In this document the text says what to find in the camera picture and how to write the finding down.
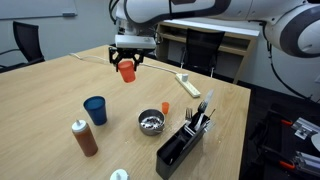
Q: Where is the aluminium extrusion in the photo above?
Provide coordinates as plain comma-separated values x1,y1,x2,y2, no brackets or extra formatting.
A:
293,150,320,176
290,116,320,141

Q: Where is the white power strip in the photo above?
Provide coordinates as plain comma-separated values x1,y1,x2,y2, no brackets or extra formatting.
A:
175,73,202,99

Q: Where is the blue plastic cup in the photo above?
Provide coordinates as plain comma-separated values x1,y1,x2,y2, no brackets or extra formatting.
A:
83,95,108,127

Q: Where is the black office chair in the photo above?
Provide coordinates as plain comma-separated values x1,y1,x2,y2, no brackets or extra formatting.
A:
0,20,46,73
180,28,226,78

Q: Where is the black cutlery caddy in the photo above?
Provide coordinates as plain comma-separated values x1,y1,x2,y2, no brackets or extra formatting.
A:
155,114,212,180

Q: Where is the orange clamp handle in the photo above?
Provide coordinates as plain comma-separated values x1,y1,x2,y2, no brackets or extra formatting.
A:
280,118,294,127
278,160,296,171

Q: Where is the brown sauce squeeze bottle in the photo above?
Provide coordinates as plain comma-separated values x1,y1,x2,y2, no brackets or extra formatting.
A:
71,119,99,158

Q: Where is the silver fork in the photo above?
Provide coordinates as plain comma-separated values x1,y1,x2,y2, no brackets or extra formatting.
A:
202,119,217,133
184,106,195,125

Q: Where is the metal bowl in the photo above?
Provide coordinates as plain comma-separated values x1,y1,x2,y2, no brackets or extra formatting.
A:
137,108,166,137

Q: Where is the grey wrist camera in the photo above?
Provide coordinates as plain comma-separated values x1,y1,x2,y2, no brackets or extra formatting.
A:
114,34,157,51

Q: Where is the dark fork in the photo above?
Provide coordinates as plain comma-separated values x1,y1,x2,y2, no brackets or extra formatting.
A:
190,100,209,130

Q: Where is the large orange plastic cup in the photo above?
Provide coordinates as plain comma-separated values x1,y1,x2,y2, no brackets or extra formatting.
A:
117,60,137,84

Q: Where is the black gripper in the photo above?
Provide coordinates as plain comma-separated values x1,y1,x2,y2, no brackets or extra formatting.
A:
108,47,146,73

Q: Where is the white plastic knife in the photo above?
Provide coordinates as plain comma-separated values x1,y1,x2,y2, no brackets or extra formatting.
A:
196,88,215,132

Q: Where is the black equipment cart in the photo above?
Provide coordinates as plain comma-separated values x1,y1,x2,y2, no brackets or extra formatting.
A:
248,102,320,180

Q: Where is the whiteboard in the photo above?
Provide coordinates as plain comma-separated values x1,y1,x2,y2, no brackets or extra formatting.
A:
0,0,78,21

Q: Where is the white power strip cable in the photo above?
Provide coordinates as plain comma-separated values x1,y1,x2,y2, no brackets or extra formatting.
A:
68,52,178,76

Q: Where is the wooden shelf desk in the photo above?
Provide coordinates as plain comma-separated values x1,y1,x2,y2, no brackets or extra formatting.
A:
155,19,261,85

